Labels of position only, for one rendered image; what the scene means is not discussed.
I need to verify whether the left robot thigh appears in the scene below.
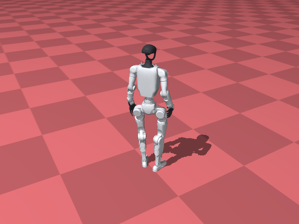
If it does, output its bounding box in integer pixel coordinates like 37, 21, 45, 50
133, 105, 146, 141

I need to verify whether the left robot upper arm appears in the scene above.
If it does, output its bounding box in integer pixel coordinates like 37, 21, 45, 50
128, 65, 138, 91

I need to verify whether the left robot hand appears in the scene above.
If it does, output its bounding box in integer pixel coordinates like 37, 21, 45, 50
128, 102, 136, 116

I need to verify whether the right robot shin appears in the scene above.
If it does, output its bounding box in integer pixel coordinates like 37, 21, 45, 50
154, 137, 164, 166

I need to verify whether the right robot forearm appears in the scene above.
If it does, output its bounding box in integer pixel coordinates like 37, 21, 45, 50
164, 90, 174, 109

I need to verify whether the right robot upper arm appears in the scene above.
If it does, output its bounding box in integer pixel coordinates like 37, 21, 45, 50
157, 68, 168, 98

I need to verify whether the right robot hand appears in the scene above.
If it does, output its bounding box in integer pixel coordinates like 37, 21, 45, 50
167, 107, 174, 118

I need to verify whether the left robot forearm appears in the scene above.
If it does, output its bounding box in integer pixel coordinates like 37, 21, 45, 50
127, 88, 134, 105

